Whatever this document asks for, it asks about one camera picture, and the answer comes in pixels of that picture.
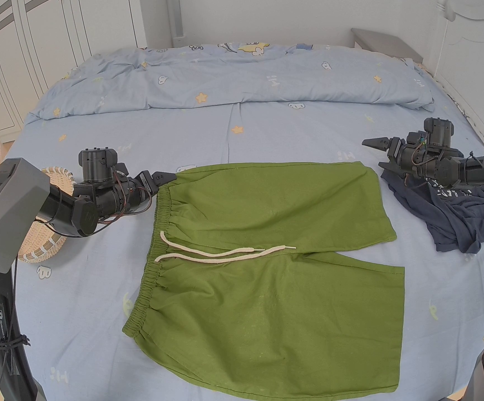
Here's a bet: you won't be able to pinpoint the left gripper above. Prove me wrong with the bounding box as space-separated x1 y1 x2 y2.
100 170 160 218

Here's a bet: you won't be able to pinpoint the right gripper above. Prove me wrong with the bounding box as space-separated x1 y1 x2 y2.
362 136 448 180

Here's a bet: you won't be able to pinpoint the green shorts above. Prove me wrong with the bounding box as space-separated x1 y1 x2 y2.
122 161 406 400

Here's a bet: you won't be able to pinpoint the round woven basket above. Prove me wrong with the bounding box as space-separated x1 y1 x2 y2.
16 165 77 263

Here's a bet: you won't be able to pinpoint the bed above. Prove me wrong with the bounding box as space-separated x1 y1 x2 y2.
0 0 484 401

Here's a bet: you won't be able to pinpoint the dark blue printed T-shirt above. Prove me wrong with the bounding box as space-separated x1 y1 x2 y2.
380 170 484 255

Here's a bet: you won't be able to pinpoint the grey bedside table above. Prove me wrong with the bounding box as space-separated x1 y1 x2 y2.
350 28 424 63

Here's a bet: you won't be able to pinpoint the pale blue quilt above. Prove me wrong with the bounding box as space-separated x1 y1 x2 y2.
25 42 436 120

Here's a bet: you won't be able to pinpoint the white wardrobe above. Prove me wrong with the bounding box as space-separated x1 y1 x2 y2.
0 0 148 144

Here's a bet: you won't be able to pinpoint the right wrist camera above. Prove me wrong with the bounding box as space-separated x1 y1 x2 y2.
406 131 429 151

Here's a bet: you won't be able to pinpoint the white cord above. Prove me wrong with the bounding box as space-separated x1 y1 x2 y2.
433 17 451 78

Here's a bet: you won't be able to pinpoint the grey vertical wall duct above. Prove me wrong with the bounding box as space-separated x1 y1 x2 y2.
164 0 185 46

